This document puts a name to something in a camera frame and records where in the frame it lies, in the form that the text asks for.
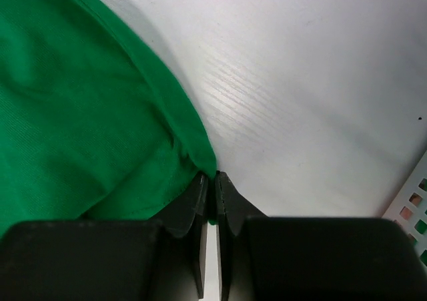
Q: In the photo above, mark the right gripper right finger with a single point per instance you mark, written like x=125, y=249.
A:
x=290, y=258

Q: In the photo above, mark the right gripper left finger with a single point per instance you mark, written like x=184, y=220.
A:
x=162, y=258

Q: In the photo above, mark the green t shirt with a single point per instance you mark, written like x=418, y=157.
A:
x=93, y=124

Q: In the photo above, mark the white laundry basket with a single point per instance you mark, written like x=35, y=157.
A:
x=409, y=209

